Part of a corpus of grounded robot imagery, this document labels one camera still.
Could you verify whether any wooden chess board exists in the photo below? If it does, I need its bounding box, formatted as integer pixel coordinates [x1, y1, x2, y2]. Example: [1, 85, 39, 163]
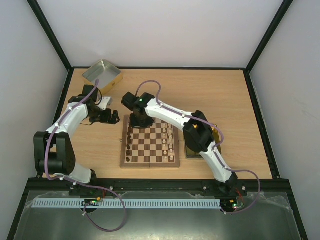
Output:
[120, 115, 180, 169]

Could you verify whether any gold tin tray with pieces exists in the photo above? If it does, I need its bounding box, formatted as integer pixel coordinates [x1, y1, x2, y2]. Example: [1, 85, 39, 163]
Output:
[183, 122, 222, 159]

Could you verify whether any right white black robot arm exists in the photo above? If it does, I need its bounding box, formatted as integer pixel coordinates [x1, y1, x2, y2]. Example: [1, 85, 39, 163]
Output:
[121, 92, 238, 196]

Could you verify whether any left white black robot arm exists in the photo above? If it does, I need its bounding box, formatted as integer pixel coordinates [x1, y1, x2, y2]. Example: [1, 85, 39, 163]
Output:
[33, 82, 120, 184]

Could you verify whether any empty silver gold tin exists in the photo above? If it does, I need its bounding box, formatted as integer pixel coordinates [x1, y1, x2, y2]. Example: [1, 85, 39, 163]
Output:
[82, 59, 123, 96]

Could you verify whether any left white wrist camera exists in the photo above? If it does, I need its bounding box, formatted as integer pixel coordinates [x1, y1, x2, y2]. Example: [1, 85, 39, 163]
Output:
[97, 96, 113, 111]

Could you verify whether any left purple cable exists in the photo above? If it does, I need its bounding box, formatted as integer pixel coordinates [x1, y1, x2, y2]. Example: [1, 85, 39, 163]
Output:
[44, 78, 127, 232]

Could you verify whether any purple cable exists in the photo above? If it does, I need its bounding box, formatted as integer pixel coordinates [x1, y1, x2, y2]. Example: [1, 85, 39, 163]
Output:
[44, 78, 127, 232]
[136, 80, 262, 215]

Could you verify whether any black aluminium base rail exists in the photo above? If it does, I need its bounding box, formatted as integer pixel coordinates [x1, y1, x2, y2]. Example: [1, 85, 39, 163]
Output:
[24, 176, 291, 197]

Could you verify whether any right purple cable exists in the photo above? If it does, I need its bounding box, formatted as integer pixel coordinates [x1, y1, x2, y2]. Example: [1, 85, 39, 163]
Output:
[136, 80, 262, 215]

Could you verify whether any grey slotted cable duct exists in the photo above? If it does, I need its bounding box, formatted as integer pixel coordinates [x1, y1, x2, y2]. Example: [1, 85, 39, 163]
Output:
[31, 198, 221, 210]

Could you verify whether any black cage frame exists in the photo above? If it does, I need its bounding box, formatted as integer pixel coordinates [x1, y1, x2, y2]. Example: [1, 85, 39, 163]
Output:
[4, 0, 309, 240]

